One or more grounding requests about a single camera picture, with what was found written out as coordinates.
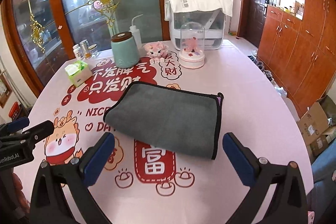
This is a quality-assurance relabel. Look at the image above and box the white pill bottle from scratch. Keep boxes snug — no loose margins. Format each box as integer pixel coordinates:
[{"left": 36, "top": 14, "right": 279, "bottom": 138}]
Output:
[{"left": 73, "top": 45, "right": 84, "bottom": 60}]

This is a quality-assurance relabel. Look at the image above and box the wooden cabinet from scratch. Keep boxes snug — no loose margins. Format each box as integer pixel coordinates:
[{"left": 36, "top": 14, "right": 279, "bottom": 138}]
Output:
[{"left": 257, "top": 0, "right": 336, "bottom": 115}]

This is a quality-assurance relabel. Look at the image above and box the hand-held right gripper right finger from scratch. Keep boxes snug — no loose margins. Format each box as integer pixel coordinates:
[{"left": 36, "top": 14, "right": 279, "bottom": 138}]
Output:
[{"left": 222, "top": 132, "right": 308, "bottom": 224}]

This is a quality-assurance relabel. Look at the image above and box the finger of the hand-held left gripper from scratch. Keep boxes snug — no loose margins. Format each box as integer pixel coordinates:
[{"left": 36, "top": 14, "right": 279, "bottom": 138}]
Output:
[
  {"left": 0, "top": 120, "right": 55, "bottom": 159},
  {"left": 6, "top": 116, "right": 30, "bottom": 134}
]

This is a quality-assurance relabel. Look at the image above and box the green tissue pack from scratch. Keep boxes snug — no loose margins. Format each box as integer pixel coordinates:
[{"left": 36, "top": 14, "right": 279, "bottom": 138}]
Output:
[{"left": 64, "top": 60, "right": 89, "bottom": 87}]

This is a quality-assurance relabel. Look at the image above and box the grey towel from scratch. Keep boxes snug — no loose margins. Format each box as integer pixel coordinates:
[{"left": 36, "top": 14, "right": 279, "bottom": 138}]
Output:
[{"left": 103, "top": 81, "right": 224, "bottom": 160}]

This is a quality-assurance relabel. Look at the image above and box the pink block pig figure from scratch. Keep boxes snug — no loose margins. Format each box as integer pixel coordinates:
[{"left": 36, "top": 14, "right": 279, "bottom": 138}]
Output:
[{"left": 142, "top": 41, "right": 168, "bottom": 62}]

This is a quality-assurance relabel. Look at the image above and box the glass sliding door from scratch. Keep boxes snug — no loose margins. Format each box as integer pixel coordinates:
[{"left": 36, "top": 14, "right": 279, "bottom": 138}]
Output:
[{"left": 5, "top": 0, "right": 196, "bottom": 85}]

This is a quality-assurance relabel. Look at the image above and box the blue cloth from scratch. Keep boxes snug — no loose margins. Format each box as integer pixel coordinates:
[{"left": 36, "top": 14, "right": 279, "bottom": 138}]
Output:
[{"left": 311, "top": 147, "right": 336, "bottom": 191}]

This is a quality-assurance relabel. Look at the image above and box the white clear appliance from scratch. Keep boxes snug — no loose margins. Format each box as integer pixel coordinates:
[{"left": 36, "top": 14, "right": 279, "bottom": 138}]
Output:
[{"left": 164, "top": 0, "right": 231, "bottom": 51}]

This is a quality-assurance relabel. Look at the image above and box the teal ceramic jar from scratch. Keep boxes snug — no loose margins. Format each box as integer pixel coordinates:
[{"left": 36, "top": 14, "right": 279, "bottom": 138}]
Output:
[{"left": 111, "top": 32, "right": 140, "bottom": 68}]

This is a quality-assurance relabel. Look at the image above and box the white squeeze bottle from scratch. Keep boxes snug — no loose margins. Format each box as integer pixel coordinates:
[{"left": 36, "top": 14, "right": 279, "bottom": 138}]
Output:
[{"left": 129, "top": 14, "right": 144, "bottom": 49}]

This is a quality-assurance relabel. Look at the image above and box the cardboard box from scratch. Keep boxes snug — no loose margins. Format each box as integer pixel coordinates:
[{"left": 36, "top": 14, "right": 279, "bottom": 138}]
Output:
[{"left": 297, "top": 95, "right": 336, "bottom": 157}]

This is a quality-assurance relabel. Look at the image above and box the white cloth cover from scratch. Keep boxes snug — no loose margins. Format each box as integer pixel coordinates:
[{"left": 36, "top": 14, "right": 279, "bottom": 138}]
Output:
[{"left": 164, "top": 0, "right": 233, "bottom": 22}]

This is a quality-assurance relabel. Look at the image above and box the glass dome pink ornament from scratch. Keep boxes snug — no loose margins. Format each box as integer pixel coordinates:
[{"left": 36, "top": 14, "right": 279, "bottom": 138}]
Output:
[{"left": 179, "top": 21, "right": 206, "bottom": 69}]

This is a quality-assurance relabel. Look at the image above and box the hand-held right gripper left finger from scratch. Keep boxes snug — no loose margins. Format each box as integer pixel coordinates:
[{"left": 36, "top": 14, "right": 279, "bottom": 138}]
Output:
[{"left": 30, "top": 132, "right": 115, "bottom": 224}]

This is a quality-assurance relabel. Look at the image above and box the dark brown entrance door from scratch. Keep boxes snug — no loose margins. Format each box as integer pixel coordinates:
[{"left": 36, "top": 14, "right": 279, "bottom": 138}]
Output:
[{"left": 242, "top": 0, "right": 271, "bottom": 48}]

